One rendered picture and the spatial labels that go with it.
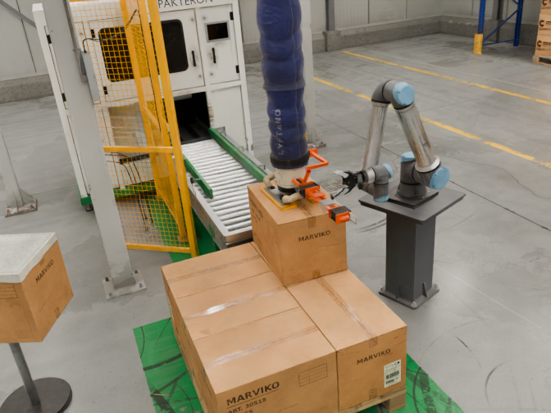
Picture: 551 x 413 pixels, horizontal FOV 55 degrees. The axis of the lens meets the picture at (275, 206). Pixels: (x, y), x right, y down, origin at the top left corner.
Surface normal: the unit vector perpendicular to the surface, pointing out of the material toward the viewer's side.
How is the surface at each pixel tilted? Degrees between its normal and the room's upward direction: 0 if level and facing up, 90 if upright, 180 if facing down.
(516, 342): 0
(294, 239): 90
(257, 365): 0
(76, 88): 90
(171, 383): 0
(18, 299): 90
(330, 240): 90
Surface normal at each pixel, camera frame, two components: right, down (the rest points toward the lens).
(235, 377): -0.08, -0.90
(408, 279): -0.73, 0.35
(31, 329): -0.05, 0.44
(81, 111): 0.38, 0.37
